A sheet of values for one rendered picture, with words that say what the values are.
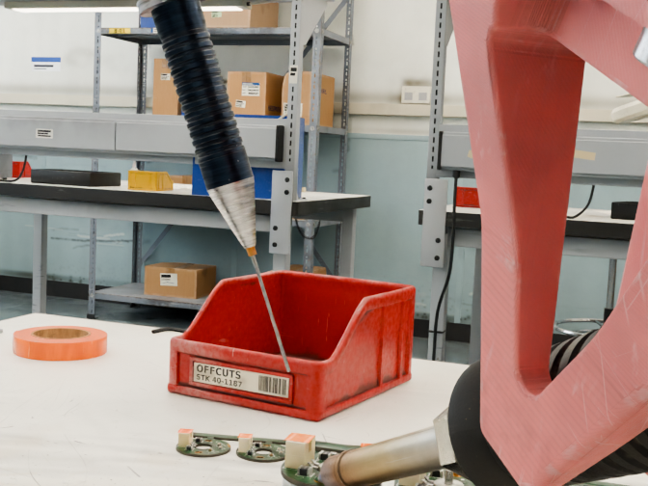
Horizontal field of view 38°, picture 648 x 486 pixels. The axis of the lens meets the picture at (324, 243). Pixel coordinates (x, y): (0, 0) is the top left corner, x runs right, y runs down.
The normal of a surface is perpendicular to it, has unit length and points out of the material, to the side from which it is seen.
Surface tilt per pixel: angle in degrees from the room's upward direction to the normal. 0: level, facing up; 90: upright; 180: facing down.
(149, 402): 0
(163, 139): 90
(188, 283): 91
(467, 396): 55
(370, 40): 90
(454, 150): 90
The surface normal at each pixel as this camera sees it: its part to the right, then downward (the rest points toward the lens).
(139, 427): 0.04, -0.99
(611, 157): -0.34, 0.07
